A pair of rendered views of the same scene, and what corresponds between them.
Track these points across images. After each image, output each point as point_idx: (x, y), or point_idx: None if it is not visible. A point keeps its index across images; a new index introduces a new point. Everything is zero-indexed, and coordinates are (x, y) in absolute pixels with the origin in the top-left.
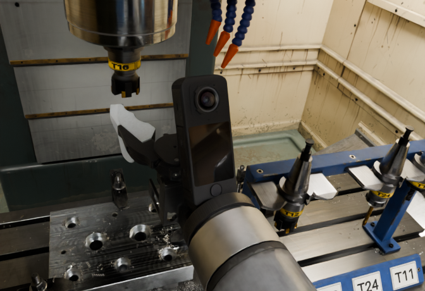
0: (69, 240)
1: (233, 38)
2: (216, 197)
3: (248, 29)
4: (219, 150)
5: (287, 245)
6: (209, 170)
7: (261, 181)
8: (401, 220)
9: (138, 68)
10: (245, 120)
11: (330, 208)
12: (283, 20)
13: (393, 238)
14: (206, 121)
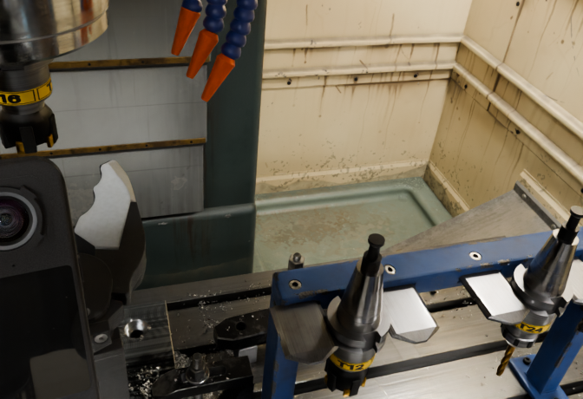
0: None
1: (307, 24)
2: None
3: (334, 9)
4: (46, 331)
5: (370, 396)
6: (20, 378)
7: (296, 304)
8: (579, 353)
9: (44, 99)
10: (333, 161)
11: (455, 328)
12: None
13: (563, 387)
14: (7, 269)
